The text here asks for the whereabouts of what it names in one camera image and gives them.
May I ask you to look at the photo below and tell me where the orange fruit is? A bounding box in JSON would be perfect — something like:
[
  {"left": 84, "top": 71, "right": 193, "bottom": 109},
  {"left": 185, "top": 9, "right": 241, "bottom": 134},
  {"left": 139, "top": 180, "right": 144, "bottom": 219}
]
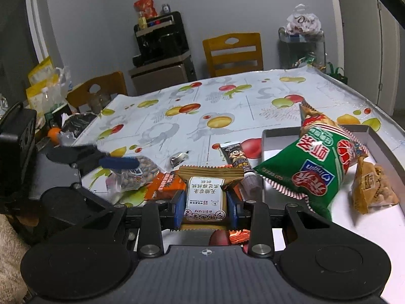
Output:
[{"left": 47, "top": 127, "right": 63, "bottom": 146}]

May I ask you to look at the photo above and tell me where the green striped chips bag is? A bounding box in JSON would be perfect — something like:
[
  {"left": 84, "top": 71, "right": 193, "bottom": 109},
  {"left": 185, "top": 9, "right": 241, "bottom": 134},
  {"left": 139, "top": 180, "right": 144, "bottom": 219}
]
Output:
[{"left": 253, "top": 100, "right": 369, "bottom": 222}]

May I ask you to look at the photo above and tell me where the black cartoon candy packet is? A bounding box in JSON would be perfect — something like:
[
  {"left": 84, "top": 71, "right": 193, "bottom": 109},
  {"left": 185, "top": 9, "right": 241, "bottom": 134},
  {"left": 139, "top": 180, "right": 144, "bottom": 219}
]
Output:
[{"left": 219, "top": 142, "right": 264, "bottom": 194}]

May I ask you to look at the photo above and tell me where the small yellow bag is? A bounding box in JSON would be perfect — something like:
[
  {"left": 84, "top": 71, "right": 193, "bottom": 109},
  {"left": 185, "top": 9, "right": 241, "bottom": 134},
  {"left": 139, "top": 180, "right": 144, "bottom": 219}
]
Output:
[{"left": 27, "top": 56, "right": 54, "bottom": 84}]

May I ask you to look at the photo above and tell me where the grey tray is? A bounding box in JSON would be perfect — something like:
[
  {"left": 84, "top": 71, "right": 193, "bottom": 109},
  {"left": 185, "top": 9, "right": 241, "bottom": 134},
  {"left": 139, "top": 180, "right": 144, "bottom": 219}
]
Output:
[{"left": 261, "top": 124, "right": 405, "bottom": 219}]

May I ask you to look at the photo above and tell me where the yellow wooden chair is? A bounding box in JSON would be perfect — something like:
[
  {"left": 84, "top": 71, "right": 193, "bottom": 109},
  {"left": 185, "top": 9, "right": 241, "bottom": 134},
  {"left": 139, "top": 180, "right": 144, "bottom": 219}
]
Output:
[{"left": 202, "top": 32, "right": 264, "bottom": 78}]

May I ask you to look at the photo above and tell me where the clear printed plastic bag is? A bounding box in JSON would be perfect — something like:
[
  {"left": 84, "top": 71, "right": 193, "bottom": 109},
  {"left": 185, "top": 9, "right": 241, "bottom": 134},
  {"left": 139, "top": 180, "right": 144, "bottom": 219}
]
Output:
[{"left": 286, "top": 4, "right": 322, "bottom": 36}]

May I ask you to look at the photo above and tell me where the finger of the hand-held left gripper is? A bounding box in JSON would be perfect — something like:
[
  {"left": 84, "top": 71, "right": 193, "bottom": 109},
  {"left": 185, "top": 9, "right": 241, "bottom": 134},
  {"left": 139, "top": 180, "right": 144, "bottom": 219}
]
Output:
[
  {"left": 46, "top": 145, "right": 140, "bottom": 172},
  {"left": 39, "top": 183, "right": 106, "bottom": 227}
]

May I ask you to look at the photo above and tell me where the large yellow bag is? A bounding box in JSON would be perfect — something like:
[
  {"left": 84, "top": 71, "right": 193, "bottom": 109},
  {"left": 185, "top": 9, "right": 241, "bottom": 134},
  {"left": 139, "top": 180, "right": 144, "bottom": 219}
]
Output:
[{"left": 25, "top": 79, "right": 68, "bottom": 112}]

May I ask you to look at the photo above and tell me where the metal utility cart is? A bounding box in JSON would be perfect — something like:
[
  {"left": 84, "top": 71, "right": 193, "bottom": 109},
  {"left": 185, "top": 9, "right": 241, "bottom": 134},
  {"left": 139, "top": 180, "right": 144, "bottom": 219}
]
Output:
[{"left": 278, "top": 26, "right": 327, "bottom": 71}]

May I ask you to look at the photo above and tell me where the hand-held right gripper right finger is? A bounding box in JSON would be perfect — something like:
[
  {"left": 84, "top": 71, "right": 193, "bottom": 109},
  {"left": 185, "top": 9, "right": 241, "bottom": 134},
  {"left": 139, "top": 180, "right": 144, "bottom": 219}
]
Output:
[{"left": 226, "top": 192, "right": 330, "bottom": 258}]

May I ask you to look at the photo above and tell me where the brown cake snack packet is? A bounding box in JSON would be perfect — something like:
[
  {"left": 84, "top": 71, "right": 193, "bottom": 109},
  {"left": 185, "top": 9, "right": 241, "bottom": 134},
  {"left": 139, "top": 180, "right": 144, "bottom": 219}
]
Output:
[{"left": 175, "top": 165, "right": 246, "bottom": 232}]

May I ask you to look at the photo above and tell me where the brown wooden chair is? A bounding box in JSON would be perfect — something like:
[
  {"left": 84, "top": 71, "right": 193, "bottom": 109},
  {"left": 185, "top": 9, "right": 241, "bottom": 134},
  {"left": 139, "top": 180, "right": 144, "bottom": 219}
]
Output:
[{"left": 66, "top": 71, "right": 129, "bottom": 111}]

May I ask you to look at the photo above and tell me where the red snack bag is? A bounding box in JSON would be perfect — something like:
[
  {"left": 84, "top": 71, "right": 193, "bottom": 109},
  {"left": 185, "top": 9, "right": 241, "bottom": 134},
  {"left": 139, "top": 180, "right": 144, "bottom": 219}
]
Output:
[{"left": 134, "top": 0, "right": 158, "bottom": 20}]

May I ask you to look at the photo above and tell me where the clear seed snack packet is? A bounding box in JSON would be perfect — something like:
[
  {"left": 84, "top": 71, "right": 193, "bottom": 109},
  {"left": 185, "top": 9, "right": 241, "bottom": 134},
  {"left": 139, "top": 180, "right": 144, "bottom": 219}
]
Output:
[{"left": 106, "top": 155, "right": 160, "bottom": 194}]

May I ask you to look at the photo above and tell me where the black plastic bag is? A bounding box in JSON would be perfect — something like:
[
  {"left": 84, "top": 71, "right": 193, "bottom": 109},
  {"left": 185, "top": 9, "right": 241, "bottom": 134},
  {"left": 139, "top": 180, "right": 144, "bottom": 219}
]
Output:
[{"left": 61, "top": 112, "right": 98, "bottom": 139}]

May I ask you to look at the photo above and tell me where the green shopping bag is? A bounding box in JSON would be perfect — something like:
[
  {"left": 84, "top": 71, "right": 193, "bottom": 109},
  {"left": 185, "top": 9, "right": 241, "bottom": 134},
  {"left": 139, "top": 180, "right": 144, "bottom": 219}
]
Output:
[{"left": 326, "top": 62, "right": 349, "bottom": 85}]

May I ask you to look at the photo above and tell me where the small silver wrapper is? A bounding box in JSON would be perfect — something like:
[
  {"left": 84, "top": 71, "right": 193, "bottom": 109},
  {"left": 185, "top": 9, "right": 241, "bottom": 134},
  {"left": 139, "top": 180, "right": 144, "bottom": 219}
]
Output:
[{"left": 170, "top": 151, "right": 191, "bottom": 168}]

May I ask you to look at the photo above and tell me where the fruit print tablecloth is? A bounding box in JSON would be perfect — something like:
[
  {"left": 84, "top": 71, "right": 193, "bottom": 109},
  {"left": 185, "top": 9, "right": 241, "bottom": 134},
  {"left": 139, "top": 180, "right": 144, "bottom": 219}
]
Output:
[{"left": 68, "top": 65, "right": 405, "bottom": 248}]

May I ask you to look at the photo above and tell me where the glass jar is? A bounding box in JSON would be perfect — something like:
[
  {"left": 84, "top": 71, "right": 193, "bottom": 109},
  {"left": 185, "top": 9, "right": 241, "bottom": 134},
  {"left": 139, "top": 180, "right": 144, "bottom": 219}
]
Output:
[{"left": 86, "top": 91, "right": 112, "bottom": 113}]

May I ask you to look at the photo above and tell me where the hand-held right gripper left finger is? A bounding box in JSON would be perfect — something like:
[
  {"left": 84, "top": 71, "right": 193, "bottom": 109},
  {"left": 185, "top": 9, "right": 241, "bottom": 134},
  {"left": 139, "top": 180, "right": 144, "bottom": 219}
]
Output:
[{"left": 82, "top": 192, "right": 186, "bottom": 258}]

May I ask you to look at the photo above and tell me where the orange snack packet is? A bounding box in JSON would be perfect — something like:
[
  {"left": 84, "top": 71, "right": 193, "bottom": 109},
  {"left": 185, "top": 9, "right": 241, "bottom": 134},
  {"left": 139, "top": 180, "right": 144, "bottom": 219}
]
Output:
[{"left": 145, "top": 170, "right": 188, "bottom": 201}]

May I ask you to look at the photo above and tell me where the yellow peanut snack packet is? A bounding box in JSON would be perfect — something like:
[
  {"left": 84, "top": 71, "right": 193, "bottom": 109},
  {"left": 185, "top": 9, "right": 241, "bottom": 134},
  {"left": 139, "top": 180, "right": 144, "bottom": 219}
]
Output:
[{"left": 351, "top": 157, "right": 400, "bottom": 215}]

